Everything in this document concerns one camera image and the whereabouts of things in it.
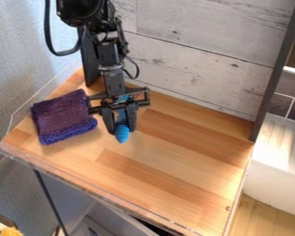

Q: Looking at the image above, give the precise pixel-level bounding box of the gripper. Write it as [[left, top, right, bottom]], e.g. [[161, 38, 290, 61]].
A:
[[84, 63, 153, 136]]

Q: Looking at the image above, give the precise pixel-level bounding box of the blue spoon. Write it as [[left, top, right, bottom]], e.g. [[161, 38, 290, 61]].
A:
[[112, 94, 133, 145]]

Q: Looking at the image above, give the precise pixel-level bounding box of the purple cloth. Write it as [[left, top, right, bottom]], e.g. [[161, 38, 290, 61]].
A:
[[29, 88, 100, 146]]

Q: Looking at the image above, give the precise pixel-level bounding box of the yellow toy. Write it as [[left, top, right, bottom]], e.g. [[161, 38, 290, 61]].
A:
[[0, 226, 25, 236]]

